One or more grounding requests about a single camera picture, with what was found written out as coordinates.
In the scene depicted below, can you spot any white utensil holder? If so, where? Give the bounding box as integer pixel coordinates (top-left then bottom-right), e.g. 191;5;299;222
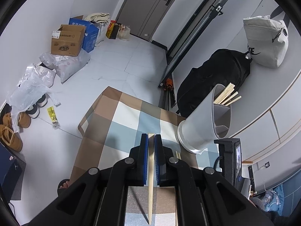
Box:
177;84;232;153

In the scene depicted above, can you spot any checkered brown blue mat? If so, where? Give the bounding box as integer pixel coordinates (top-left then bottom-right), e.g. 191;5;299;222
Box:
70;87;218;225

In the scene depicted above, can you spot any yellow wrapper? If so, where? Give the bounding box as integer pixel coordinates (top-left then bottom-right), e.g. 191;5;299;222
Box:
47;106;60;129

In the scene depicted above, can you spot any black backpack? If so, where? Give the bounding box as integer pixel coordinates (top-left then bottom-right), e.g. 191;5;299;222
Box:
176;48;252;117

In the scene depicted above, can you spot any navy Jordan shoe box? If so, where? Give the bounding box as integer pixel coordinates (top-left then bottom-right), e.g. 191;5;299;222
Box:
0;143;22;202

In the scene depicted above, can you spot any orange object by doorframe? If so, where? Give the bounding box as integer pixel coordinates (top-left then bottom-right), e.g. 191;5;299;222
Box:
163;78;173;91

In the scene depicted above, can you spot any tan boot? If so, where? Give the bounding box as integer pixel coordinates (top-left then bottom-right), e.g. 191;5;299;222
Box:
3;112;31;129
0;124;22;152

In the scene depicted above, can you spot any black white sneaker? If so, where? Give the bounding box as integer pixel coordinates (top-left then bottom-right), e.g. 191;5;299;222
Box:
36;94;47;107
26;104;40;119

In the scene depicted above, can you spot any white canvas bag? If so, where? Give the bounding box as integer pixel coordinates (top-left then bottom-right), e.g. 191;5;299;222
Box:
243;15;289;68

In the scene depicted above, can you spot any clear plastic bag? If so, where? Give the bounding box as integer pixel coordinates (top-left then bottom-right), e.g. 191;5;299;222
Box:
6;64;60;132

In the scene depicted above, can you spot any grey plastic mail bag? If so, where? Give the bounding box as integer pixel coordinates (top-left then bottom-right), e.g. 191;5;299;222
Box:
39;49;90;84

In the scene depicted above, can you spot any brown cardboard box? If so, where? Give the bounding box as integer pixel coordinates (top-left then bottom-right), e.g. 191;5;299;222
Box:
50;24;86;57

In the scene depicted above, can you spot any beige shopping bag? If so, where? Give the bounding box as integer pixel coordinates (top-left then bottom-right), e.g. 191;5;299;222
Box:
117;24;131;40

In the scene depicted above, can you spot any yellow black paper bag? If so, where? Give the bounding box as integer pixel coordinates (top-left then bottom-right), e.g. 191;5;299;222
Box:
106;21;120;39

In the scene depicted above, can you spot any blue cardboard box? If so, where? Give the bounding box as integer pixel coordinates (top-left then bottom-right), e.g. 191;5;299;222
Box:
69;18;99;53

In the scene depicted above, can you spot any grey door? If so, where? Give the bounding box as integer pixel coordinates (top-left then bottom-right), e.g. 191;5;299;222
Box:
116;0;174;41

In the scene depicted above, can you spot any cream tote bag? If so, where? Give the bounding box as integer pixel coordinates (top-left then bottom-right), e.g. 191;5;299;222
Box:
84;13;110;24

